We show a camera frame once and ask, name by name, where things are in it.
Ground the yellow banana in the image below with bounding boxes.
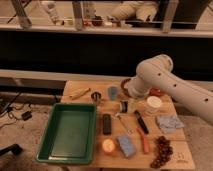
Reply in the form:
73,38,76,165
69,88,90,100

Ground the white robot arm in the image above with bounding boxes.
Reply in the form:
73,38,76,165
128,54,213,125

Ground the blue plastic cup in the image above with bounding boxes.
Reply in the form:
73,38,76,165
107,86,118,101

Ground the purple bowl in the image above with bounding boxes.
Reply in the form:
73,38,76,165
120,78,131,97

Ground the small black round object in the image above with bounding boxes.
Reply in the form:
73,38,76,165
91,92,101,102

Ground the black binder clip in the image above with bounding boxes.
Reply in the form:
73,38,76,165
120,100,128,113

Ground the black remote control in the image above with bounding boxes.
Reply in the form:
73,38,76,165
103,114,111,135

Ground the red bowl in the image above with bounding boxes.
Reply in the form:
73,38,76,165
149,88,165,97

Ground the white lidded container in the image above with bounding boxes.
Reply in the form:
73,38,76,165
146,96,162,114

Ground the metal spoon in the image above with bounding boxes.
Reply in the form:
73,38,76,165
115,113,133,134

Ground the orange round fruit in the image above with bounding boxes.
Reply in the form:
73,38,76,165
102,139,116,154

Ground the green plastic tray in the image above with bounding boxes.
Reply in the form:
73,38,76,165
37,103,96,165

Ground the blue sponge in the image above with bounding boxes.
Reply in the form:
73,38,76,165
116,135,136,158

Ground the blue folded cloth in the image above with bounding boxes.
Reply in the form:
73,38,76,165
156,115,184,134

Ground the black power adapter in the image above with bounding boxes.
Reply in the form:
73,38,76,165
21,111,32,121

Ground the bunch of dark grapes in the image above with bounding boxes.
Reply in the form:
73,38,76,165
150,136,173,169

